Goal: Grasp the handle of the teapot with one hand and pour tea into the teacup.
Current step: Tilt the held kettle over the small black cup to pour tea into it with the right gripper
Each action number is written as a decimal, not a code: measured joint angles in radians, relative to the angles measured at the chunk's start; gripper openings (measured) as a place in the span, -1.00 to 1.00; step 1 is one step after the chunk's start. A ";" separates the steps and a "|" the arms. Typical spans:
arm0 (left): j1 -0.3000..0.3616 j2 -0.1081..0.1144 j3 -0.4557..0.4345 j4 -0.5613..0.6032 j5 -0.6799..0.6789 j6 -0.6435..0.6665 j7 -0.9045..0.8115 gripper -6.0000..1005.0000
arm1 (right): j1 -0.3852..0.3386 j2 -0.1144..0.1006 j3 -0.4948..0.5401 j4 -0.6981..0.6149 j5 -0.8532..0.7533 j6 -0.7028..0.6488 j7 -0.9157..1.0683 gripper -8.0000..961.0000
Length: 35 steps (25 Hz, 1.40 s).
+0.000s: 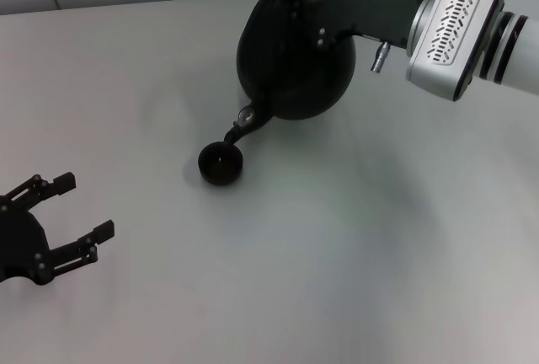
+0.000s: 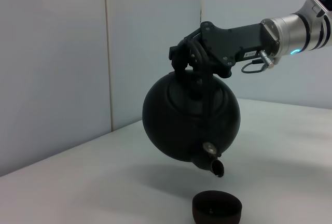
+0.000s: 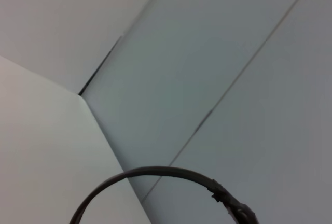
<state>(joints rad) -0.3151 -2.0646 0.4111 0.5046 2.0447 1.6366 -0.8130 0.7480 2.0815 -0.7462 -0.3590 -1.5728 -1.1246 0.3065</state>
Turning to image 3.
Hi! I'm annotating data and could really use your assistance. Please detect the black round teapot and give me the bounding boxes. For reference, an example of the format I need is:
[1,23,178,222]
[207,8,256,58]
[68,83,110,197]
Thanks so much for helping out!
[68,166,259,224]

